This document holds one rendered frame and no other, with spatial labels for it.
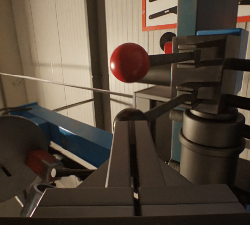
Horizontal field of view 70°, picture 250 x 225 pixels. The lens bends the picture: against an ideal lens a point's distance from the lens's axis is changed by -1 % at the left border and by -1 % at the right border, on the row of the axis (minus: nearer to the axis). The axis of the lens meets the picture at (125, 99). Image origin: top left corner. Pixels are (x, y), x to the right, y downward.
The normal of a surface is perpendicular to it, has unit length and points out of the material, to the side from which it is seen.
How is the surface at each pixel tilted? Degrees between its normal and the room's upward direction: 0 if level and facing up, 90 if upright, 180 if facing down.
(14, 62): 173
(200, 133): 86
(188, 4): 90
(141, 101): 90
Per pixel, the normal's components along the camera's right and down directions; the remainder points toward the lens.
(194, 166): -0.78, 0.19
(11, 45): 0.68, 0.18
